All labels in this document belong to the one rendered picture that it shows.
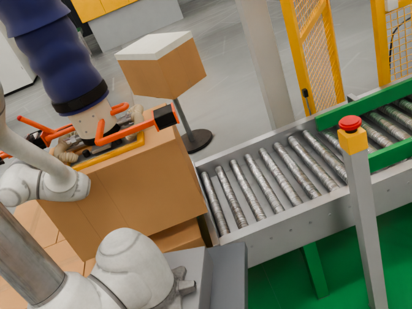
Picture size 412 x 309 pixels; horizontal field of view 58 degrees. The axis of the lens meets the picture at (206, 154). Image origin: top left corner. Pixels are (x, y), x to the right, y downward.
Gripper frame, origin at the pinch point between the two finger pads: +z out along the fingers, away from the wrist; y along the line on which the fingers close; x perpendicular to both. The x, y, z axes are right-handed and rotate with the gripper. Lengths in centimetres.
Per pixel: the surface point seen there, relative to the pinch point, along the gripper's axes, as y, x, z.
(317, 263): 94, 92, -34
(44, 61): -29.6, 23.7, -10.5
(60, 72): -23.8, 26.3, -9.9
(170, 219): 49, 38, -20
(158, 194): 35, 39, -20
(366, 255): 79, 108, -52
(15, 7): -48, 25, -12
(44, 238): 65, -42, 29
